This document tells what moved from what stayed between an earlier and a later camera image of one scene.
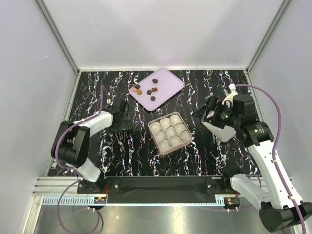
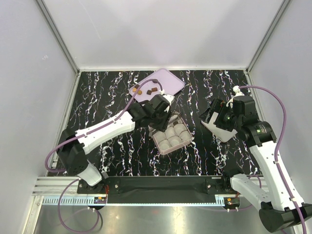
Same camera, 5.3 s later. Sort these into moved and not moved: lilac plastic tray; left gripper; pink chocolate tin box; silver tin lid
Moved: left gripper
Not moved: pink chocolate tin box; lilac plastic tray; silver tin lid
